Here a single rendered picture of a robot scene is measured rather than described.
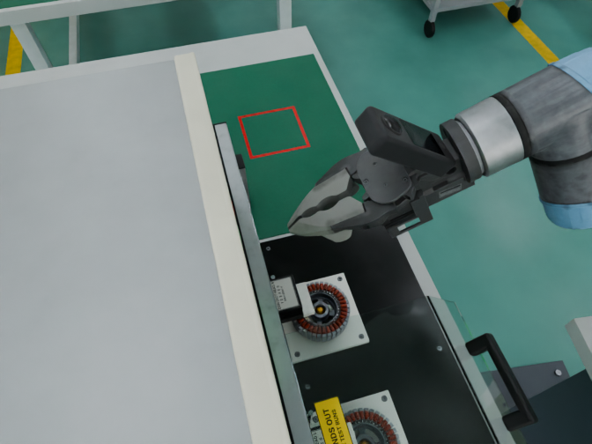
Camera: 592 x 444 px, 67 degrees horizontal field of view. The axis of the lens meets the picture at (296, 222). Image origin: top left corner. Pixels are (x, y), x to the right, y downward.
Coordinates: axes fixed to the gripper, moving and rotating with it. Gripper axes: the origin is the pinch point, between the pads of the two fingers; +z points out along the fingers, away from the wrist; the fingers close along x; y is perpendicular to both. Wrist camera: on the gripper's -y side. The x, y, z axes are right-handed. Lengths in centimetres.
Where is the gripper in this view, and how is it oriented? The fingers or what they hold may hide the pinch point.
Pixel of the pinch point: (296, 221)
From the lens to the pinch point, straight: 50.9
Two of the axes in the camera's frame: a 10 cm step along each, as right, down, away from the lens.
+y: 4.1, 4.1, 8.1
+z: -8.7, 4.4, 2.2
